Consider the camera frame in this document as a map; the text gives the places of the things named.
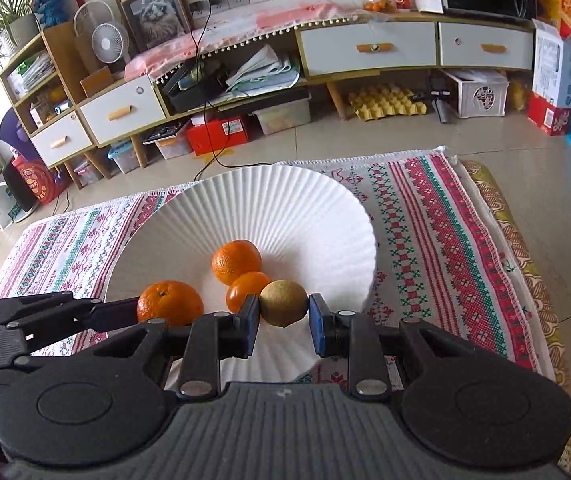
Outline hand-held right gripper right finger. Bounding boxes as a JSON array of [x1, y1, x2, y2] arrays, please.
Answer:
[[309, 294, 461, 396]]

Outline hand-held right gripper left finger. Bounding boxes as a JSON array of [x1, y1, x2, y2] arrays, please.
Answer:
[[116, 294, 260, 399]]

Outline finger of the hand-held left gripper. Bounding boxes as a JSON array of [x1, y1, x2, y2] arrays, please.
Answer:
[[12, 329, 136, 368], [0, 291, 140, 356]]

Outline orange mandarin with stem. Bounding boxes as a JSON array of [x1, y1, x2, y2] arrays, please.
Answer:
[[136, 280, 205, 327]]

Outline white ribbed plate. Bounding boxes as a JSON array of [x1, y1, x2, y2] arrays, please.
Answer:
[[104, 164, 379, 386]]

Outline smooth orange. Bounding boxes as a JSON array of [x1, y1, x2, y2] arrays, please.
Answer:
[[226, 271, 273, 313]]

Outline large dimpled orange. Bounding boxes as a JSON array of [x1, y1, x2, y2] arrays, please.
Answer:
[[212, 240, 263, 286]]

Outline white and green box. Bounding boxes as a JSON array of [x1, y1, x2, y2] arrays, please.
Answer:
[[0, 180, 26, 231]]

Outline small clear storage bin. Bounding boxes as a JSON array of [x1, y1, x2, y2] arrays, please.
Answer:
[[73, 157, 111, 188]]

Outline red green patterned tablecloth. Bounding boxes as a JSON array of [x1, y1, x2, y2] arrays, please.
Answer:
[[0, 146, 571, 396]]

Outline red printed bag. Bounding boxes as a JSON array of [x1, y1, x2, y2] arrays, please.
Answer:
[[13, 155, 69, 206]]

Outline blue lid storage bin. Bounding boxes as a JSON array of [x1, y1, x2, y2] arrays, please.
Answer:
[[108, 140, 141, 175]]

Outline clear bin with orange contents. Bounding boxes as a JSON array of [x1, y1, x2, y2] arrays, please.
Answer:
[[143, 120, 194, 160]]

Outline small white drawer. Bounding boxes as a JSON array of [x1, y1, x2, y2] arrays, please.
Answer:
[[30, 110, 94, 167]]

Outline red shoe box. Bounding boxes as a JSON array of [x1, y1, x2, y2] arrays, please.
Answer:
[[186, 114, 254, 157]]

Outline clear storage box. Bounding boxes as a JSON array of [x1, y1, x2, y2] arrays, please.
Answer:
[[253, 92, 312, 136]]

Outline small cardboard box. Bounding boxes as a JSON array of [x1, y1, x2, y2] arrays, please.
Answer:
[[80, 66, 114, 98]]

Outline yellow egg tray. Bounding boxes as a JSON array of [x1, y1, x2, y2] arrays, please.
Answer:
[[348, 84, 429, 122]]

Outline black case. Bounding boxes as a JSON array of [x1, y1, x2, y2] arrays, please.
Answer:
[[160, 57, 229, 113]]

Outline long wooden cabinet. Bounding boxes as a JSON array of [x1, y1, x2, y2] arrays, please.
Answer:
[[0, 10, 539, 171]]

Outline stack of papers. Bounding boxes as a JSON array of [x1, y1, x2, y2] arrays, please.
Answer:
[[226, 44, 300, 97]]

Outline folded papers on shelf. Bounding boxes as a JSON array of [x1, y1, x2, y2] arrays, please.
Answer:
[[8, 52, 56, 96]]

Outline black handheld device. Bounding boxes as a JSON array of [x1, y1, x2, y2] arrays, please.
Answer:
[[410, 77, 453, 123]]

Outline wide white drawer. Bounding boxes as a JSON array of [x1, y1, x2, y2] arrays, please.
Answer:
[[298, 21, 439, 78]]

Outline white desk fan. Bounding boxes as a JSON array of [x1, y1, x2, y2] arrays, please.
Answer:
[[73, 0, 131, 66]]

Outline white plastic crate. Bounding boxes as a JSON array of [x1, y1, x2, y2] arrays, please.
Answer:
[[449, 69, 510, 118]]

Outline pink fringed cloth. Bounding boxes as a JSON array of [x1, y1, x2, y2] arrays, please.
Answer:
[[126, 2, 376, 81]]

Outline framed cat picture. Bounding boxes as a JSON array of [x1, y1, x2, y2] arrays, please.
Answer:
[[114, 0, 194, 53]]

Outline yellow bag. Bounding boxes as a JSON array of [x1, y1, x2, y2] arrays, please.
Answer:
[[508, 77, 533, 113]]

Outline white drawer with lock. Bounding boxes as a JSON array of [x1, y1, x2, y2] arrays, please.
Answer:
[[438, 22, 536, 71]]

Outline blue plush toy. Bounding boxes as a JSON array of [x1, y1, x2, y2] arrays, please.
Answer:
[[33, 0, 71, 28]]

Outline white and red carton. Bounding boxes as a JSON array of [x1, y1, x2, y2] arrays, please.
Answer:
[[528, 19, 571, 136]]

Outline white drawer with ring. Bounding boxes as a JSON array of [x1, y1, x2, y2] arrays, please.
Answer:
[[80, 76, 169, 146]]

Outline black power cable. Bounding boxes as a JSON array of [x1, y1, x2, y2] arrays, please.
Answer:
[[186, 0, 272, 183]]

